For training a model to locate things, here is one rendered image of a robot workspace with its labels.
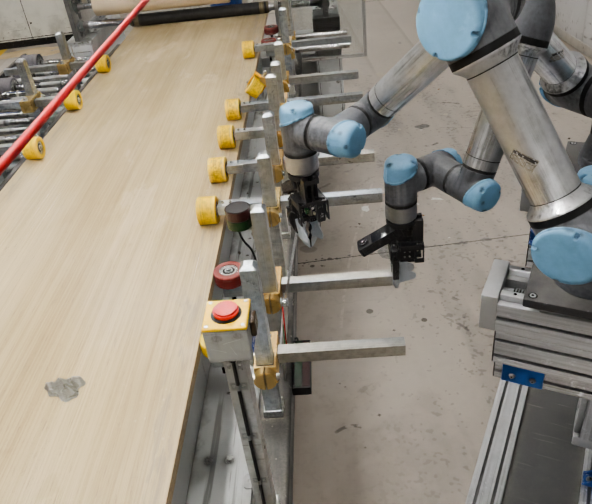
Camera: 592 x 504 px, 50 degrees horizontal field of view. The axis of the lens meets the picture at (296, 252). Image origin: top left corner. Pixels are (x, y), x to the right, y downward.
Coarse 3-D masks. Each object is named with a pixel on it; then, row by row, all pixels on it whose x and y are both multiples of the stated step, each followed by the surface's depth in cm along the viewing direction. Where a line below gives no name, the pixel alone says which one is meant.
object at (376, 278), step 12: (300, 276) 163; (312, 276) 162; (324, 276) 162; (336, 276) 161; (348, 276) 161; (360, 276) 160; (372, 276) 160; (384, 276) 159; (240, 288) 162; (288, 288) 162; (300, 288) 162; (312, 288) 162; (324, 288) 161; (336, 288) 161
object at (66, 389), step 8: (72, 376) 135; (80, 376) 134; (48, 384) 132; (56, 384) 132; (64, 384) 131; (72, 384) 132; (80, 384) 132; (48, 392) 131; (56, 392) 130; (64, 392) 130; (72, 392) 130; (64, 400) 129
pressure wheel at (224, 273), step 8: (224, 264) 162; (232, 264) 162; (216, 272) 160; (224, 272) 160; (232, 272) 160; (216, 280) 159; (224, 280) 157; (232, 280) 158; (240, 280) 159; (224, 288) 159; (232, 288) 159
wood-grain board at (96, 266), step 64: (128, 64) 316; (192, 64) 305; (256, 64) 296; (64, 128) 253; (128, 128) 247; (192, 128) 240; (0, 192) 211; (64, 192) 207; (128, 192) 202; (192, 192) 198; (0, 256) 178; (64, 256) 175; (128, 256) 171; (192, 256) 168; (0, 320) 154; (64, 320) 151; (128, 320) 149; (192, 320) 146; (0, 384) 135; (128, 384) 131; (192, 384) 131; (0, 448) 121; (64, 448) 119; (128, 448) 118
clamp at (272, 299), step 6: (276, 270) 164; (282, 276) 166; (264, 294) 156; (270, 294) 156; (276, 294) 156; (282, 294) 163; (264, 300) 155; (270, 300) 155; (276, 300) 155; (270, 306) 157; (276, 306) 156; (270, 312) 157; (276, 312) 157
